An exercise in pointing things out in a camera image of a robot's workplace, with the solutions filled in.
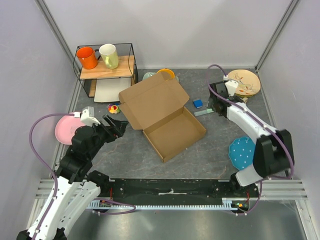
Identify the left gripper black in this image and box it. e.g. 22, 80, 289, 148
87, 113, 129, 159

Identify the brown cardboard box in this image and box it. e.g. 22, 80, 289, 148
118, 72, 206, 163

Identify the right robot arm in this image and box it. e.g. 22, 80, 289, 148
208, 80, 295, 197

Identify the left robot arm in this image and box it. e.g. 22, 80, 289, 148
17, 114, 128, 240

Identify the blue small box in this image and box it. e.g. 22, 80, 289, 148
192, 98, 203, 109

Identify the rainbow flower toy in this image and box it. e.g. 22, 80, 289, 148
107, 103, 121, 114

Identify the pale green stick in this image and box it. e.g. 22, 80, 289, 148
194, 108, 214, 117

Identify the green plate under floral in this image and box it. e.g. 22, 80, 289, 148
235, 89, 258, 98

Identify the brown ceramic cup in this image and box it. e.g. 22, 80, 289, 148
237, 97, 249, 104

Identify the white square plate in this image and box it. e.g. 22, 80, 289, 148
93, 77, 131, 103

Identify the beige floral plate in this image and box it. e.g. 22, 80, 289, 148
228, 69, 261, 92

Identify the pink plate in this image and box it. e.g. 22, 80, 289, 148
54, 112, 85, 145

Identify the blue polka dot plate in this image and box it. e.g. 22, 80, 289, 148
228, 136, 256, 171

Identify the orange bowl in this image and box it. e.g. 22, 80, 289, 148
157, 68, 176, 79

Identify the pale green tray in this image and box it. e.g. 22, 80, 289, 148
142, 72, 156, 80

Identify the pale green mug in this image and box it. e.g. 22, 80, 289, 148
99, 43, 119, 70

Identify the orange mug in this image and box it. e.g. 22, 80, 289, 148
76, 46, 98, 70

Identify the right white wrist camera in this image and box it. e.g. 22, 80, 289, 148
223, 75, 239, 97

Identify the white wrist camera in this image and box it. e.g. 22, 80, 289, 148
73, 106, 101, 127
223, 75, 239, 97

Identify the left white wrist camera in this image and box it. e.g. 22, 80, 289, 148
73, 106, 101, 127

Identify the black wire wooden shelf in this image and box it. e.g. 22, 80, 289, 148
72, 42, 139, 98

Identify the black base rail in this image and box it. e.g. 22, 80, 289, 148
99, 178, 259, 206

